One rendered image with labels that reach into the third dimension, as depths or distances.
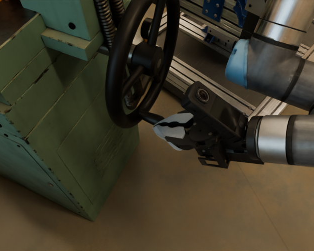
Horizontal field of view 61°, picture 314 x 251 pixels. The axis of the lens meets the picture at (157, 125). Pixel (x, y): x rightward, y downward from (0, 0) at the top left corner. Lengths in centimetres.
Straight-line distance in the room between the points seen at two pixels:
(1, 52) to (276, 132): 43
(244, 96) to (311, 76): 86
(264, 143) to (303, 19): 19
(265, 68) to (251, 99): 86
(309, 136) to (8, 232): 121
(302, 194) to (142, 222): 73
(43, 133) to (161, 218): 73
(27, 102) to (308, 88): 49
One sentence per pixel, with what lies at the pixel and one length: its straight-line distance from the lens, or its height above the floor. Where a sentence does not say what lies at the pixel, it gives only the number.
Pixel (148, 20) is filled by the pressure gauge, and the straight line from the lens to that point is 84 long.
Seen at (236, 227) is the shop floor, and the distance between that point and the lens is 126.
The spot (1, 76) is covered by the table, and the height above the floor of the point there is 86.
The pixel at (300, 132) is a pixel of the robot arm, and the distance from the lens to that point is 41.
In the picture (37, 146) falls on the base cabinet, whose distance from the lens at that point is 65.
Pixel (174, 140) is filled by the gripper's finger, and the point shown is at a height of 77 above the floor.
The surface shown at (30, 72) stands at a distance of 55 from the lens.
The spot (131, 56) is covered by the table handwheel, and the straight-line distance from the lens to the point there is 53.
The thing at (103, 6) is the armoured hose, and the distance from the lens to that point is 49.
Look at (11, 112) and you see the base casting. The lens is 55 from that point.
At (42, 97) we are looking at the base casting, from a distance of 60.
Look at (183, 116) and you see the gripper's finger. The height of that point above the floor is 76.
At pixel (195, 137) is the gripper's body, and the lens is 46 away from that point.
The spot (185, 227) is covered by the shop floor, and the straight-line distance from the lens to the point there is 122.
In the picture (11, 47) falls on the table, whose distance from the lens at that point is 51.
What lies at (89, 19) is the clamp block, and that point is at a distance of 49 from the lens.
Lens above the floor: 119
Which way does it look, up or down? 57 degrees down
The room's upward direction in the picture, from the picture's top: straight up
